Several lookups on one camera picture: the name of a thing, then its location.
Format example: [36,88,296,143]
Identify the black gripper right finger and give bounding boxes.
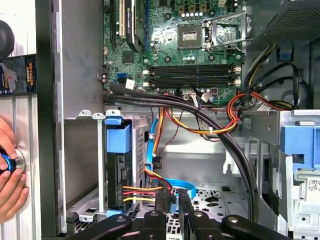
[178,189,291,240]

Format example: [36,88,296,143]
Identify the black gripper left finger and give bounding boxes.
[66,191,168,240]

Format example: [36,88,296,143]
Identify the orange red power wire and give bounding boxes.
[122,107,174,204]

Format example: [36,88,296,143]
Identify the hard disk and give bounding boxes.
[104,109,135,216]

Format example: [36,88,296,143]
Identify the round black tool blue ring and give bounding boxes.
[0,147,27,176]

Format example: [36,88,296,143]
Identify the metal disk bay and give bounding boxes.
[64,108,157,227]

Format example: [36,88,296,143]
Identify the person's bare hand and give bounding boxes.
[0,117,30,224]

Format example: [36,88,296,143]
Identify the metal optical drive cage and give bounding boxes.
[259,109,320,240]

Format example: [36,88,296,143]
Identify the blue plastic drive latch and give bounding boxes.
[279,119,316,171]

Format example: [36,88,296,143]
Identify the RAM slot with black clips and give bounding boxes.
[142,81,243,89]
[142,70,243,77]

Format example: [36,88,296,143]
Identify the black PC case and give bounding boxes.
[34,0,320,240]

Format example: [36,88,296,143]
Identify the RAM slot with white clips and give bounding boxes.
[142,64,243,71]
[142,76,243,83]

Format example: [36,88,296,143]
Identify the green motherboard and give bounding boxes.
[102,0,247,107]

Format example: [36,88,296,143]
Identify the CPU socket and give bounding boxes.
[176,23,204,50]

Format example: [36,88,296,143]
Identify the black graphics card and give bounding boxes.
[124,0,146,54]

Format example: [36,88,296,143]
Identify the black smartphone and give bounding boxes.
[0,54,38,96]

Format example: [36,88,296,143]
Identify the metal socket cover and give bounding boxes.
[203,10,250,53]

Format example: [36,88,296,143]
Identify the grey power supply unit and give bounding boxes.
[246,0,320,52]

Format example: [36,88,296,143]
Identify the round black knob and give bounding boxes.
[0,19,16,59]

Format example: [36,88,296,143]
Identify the blue data wire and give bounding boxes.
[145,116,198,214]

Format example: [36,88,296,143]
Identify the thin red wire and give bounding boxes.
[157,107,185,157]

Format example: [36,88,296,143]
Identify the black cable bundle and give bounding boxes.
[101,82,259,222]

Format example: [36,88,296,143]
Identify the orange wire bundle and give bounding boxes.
[162,91,295,136]

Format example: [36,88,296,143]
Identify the yellow black power wires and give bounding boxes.
[243,42,278,89]

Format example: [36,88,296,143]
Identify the locking lever wire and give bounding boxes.
[212,37,253,56]

